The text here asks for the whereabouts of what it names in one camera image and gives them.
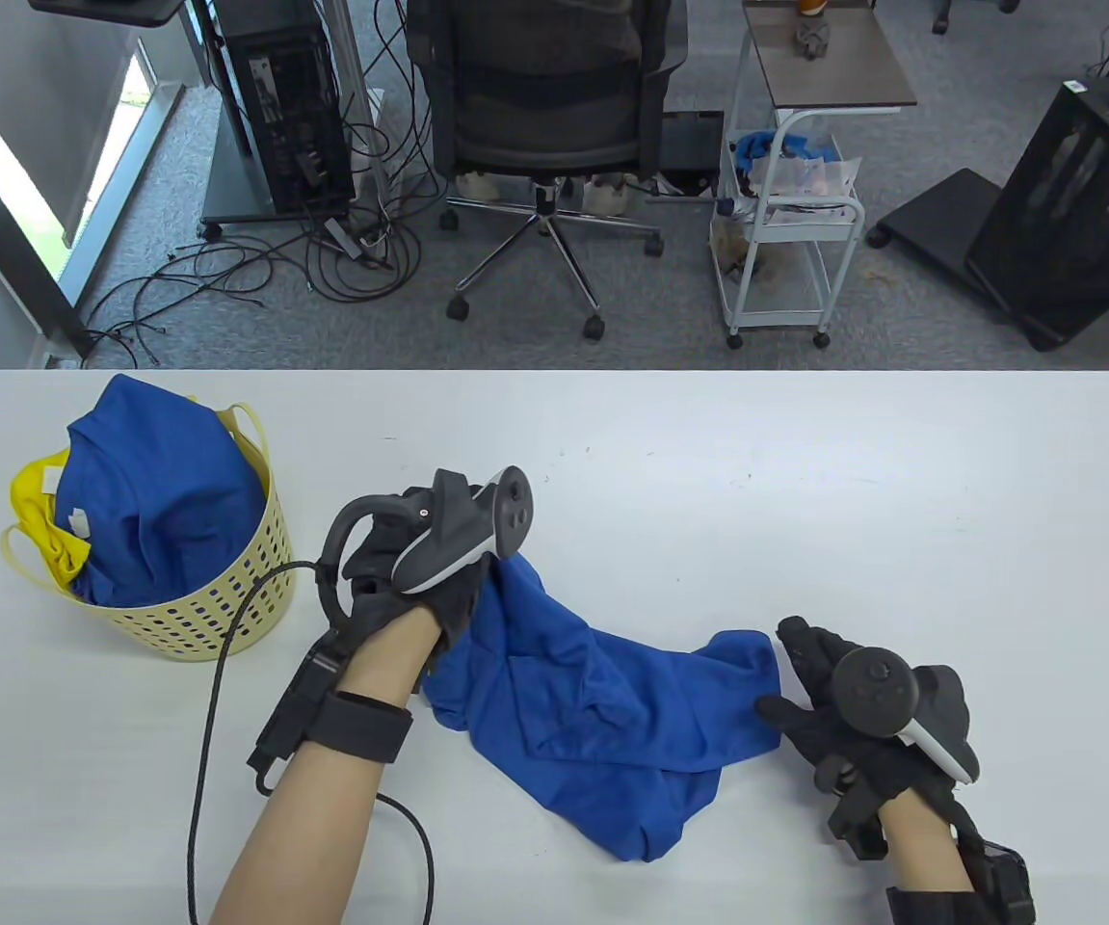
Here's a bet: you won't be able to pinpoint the person's left hand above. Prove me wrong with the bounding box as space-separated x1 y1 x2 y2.
340 487 492 656

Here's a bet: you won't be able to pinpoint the silver desk column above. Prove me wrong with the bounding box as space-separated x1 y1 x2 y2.
321 0 391 208

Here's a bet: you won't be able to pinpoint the person's left forearm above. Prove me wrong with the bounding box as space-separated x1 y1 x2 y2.
207 612 447 925

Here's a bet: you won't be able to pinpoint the black braided cable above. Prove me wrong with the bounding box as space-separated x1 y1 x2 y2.
376 795 435 925
186 561 329 925

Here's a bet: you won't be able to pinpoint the grey computer trolley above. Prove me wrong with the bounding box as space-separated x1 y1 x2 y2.
198 87 391 242

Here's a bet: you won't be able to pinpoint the yellow perforated laundry basket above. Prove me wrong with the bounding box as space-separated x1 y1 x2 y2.
0 400 297 664

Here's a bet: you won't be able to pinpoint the brown side table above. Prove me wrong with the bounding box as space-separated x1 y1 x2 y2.
742 0 919 115

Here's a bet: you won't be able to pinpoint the black and white hand controller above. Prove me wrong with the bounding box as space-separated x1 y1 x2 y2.
832 647 982 783
320 465 534 622

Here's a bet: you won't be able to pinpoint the yellow t-shirt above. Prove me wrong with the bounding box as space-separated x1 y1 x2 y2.
10 448 92 591

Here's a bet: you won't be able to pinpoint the bundle of black floor cables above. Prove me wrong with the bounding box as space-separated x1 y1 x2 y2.
82 0 449 369

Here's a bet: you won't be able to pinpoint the black mesh computer case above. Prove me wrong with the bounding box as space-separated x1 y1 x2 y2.
964 72 1109 353

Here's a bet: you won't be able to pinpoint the black wrist strap with module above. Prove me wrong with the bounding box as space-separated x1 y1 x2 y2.
246 626 415 796
886 838 1037 925

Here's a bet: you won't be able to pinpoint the person's right hand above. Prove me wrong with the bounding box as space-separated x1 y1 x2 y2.
754 617 962 859

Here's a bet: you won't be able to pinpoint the blue cloth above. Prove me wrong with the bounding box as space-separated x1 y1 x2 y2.
730 132 810 172

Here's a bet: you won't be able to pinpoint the brown fuzzy item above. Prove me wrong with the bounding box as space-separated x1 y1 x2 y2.
713 217 759 282

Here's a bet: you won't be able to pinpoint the clear plastic bags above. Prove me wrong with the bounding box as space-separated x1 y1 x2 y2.
750 152 863 208

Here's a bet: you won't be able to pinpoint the white rolling cart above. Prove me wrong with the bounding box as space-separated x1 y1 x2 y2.
711 106 868 350

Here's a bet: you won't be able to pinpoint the black rolling platform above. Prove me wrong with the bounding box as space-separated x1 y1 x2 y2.
867 169 1008 280

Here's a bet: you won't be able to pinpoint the person's right forearm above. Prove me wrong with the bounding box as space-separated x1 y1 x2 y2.
874 790 969 897

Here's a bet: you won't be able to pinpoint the blue t-shirt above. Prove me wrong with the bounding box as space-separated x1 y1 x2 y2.
55 376 268 608
419 554 784 863

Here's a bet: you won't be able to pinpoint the black desk top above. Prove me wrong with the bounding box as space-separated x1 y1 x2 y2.
29 0 191 28

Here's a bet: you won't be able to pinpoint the black box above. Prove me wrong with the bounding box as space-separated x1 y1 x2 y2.
658 111 726 176

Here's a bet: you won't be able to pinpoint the black computer tower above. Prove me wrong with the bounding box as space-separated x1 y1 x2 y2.
212 0 358 215

